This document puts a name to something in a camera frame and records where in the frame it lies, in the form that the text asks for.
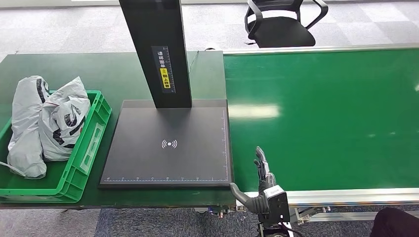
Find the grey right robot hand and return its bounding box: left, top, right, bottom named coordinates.
left=229, top=146, right=278, bottom=215

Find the green conveyor belt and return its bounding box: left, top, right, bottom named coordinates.
left=223, top=43, right=419, bottom=226

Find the black inbound scanner machine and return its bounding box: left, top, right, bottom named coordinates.
left=98, top=0, right=235, bottom=190

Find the crumpled grey courier package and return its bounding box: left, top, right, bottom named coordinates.
left=39, top=77, right=91, bottom=162

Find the tall grey courier package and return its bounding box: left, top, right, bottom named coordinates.
left=6, top=76, right=51, bottom=180

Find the dark rounded object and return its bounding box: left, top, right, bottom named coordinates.
left=370, top=207, right=419, bottom=237

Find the yellow label sticker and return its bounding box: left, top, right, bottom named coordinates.
left=159, top=68, right=171, bottom=89

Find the black office chair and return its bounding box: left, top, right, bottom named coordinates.
left=244, top=0, right=329, bottom=49

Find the green plastic crate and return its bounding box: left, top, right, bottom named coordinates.
left=0, top=90, right=113, bottom=203

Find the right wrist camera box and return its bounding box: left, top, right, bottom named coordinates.
left=263, top=185, right=291, bottom=226

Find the thin grey cable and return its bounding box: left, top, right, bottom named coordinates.
left=189, top=50, right=200, bottom=76

